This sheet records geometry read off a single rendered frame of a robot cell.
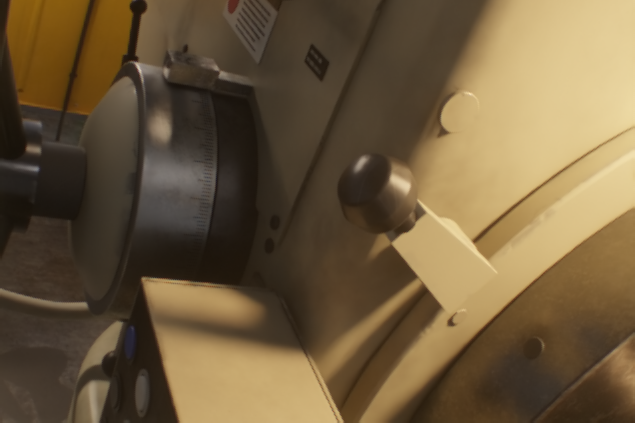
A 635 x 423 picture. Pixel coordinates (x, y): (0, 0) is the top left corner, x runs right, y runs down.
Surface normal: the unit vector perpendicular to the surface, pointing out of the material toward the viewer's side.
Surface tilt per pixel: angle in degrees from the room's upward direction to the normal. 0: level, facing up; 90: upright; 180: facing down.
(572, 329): 62
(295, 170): 90
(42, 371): 0
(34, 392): 0
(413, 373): 90
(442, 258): 90
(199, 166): 45
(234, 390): 0
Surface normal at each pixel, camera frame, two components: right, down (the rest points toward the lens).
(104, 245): -0.58, 0.15
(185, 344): 0.36, -0.83
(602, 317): -0.55, -0.54
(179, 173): 0.49, -0.13
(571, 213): 0.34, 0.55
